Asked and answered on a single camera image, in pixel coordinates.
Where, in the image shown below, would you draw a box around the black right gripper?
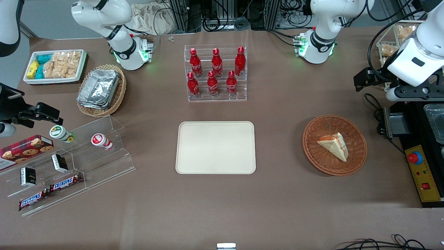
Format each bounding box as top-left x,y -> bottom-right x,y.
0,83 -> 64,126

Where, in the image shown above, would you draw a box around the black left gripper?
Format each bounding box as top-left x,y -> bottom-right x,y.
354,68 -> 444,102

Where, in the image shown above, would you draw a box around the triangular sandwich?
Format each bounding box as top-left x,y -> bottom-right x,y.
317,132 -> 349,162

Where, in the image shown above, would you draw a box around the white rectangular snack tray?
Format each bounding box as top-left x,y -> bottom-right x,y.
23,49 -> 87,85

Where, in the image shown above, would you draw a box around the light oval wicker basket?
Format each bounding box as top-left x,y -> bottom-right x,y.
76,64 -> 127,118

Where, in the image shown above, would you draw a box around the brown wicker basket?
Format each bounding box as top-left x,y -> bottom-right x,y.
302,115 -> 367,176

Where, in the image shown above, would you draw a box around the beige plastic tray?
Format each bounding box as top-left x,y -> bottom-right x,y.
176,121 -> 256,174

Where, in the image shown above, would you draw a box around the green capped yogurt bottle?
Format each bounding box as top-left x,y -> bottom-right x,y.
49,125 -> 76,143

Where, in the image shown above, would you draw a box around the red tartan cookie box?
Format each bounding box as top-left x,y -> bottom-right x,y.
0,135 -> 54,170

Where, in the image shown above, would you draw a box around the yellow snack packet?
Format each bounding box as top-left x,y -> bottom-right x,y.
27,61 -> 40,79

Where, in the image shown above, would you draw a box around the small black white box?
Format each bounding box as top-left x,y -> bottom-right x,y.
51,154 -> 69,173
20,167 -> 37,187

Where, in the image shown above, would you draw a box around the clear bag of rice crackers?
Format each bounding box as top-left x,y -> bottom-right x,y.
43,51 -> 82,79

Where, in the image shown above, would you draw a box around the grey metal block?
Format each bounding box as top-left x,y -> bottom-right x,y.
383,107 -> 412,138

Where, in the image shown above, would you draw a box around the stacked aluminium foil containers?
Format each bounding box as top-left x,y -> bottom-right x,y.
77,69 -> 120,110

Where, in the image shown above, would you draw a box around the red capped yogurt bottle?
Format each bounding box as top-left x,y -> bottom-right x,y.
91,134 -> 114,150

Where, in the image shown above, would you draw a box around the black appliance housing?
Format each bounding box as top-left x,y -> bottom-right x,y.
383,99 -> 444,209

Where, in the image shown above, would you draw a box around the snickers chocolate bar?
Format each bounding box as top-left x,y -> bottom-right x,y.
50,173 -> 84,192
19,189 -> 51,211

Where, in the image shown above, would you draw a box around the clear acrylic stepped display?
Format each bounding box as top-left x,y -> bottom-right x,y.
0,116 -> 136,217

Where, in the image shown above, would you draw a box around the steel pan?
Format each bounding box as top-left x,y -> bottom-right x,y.
424,103 -> 444,144

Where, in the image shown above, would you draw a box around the red emergency stop button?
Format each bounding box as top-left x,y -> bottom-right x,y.
408,151 -> 424,165

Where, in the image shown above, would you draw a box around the white power strip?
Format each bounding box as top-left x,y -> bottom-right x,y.
277,10 -> 313,29

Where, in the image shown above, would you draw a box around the yellow control box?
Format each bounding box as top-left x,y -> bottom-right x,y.
405,145 -> 442,202

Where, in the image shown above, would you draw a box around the red cola bottle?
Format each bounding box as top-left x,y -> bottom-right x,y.
207,71 -> 219,97
212,48 -> 223,77
187,72 -> 200,98
226,70 -> 238,97
190,48 -> 203,77
234,46 -> 246,76

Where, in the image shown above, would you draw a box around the crumpled beige cloth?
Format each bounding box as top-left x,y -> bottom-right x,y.
130,3 -> 174,35

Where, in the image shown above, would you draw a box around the clear acrylic bottle rack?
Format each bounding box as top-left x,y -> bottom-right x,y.
184,43 -> 247,102

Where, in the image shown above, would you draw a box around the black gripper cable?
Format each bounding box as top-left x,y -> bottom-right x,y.
367,0 -> 422,84

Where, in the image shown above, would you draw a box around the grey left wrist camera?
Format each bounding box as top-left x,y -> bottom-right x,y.
386,88 -> 404,102

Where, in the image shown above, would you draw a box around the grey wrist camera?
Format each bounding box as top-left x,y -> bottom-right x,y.
386,88 -> 404,102
0,123 -> 16,138

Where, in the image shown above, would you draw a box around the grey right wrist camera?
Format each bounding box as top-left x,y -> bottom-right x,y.
0,123 -> 16,138

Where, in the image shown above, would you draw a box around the black power cable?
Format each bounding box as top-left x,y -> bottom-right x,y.
364,93 -> 406,155

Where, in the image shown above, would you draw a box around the white wire rack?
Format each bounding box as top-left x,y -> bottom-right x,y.
376,20 -> 425,91

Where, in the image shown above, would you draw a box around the aluminium frame post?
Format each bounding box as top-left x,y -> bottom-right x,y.
266,0 -> 282,29
168,0 -> 190,32

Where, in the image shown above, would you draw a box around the coiled black cable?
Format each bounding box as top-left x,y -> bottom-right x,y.
202,14 -> 230,32

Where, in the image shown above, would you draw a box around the black floor cables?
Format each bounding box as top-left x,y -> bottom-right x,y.
335,234 -> 444,250

